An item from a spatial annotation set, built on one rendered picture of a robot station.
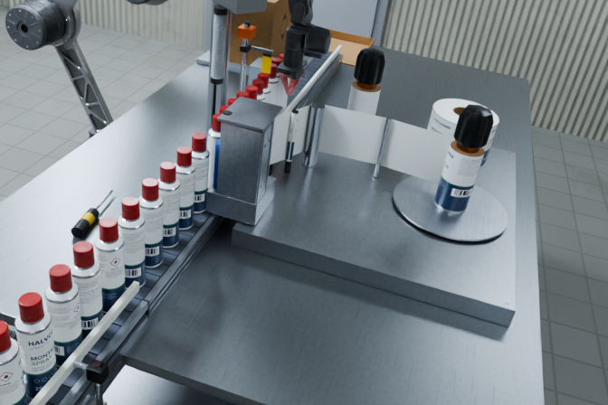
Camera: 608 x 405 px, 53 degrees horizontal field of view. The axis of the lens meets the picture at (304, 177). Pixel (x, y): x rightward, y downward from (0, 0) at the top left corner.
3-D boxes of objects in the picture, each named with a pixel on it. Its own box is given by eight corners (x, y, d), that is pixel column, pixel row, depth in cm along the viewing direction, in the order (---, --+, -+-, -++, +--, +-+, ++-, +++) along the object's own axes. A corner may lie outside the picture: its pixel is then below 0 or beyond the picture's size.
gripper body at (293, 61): (307, 66, 186) (309, 42, 182) (297, 78, 177) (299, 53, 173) (286, 61, 187) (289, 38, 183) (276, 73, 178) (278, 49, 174)
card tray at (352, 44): (359, 67, 263) (360, 58, 261) (301, 54, 268) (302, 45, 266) (373, 47, 288) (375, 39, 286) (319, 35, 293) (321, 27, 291)
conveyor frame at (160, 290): (147, 319, 125) (147, 302, 123) (99, 304, 127) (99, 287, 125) (341, 64, 263) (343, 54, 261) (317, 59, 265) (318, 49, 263)
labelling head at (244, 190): (254, 226, 148) (264, 131, 135) (204, 211, 151) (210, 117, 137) (273, 197, 160) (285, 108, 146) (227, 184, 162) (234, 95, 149)
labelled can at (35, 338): (38, 373, 105) (25, 283, 94) (65, 382, 104) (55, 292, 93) (18, 398, 100) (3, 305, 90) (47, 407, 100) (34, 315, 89)
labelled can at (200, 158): (201, 217, 149) (204, 143, 138) (181, 211, 150) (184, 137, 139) (210, 206, 153) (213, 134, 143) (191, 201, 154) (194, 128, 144)
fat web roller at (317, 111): (314, 170, 175) (324, 110, 165) (299, 165, 176) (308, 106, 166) (318, 163, 179) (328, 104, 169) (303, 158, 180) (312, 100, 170)
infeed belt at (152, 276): (142, 314, 125) (142, 299, 123) (106, 302, 127) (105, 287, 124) (338, 61, 263) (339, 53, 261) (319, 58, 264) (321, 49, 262)
